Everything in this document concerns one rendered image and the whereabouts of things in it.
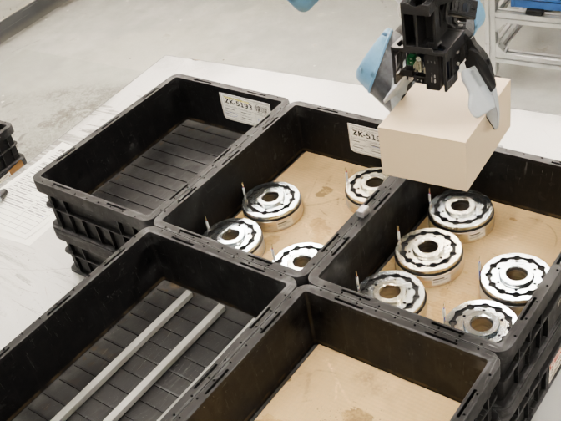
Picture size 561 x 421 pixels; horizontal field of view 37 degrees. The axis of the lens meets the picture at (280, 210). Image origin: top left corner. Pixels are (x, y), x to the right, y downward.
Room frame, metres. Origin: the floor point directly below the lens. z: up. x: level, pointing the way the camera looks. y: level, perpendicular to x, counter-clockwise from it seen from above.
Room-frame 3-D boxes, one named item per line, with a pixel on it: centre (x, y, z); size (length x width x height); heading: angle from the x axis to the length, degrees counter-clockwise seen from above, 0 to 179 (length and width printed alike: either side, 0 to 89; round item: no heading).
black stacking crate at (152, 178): (1.34, 0.18, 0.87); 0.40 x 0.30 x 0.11; 137
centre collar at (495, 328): (0.80, -0.24, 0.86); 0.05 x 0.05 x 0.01
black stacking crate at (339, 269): (0.92, -0.26, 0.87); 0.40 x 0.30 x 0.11; 137
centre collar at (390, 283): (0.89, -0.13, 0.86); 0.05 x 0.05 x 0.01
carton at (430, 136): (0.96, -0.24, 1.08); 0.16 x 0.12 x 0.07; 141
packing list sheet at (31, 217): (1.61, 0.51, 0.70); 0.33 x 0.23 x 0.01; 141
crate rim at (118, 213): (1.34, 0.18, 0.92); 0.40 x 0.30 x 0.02; 137
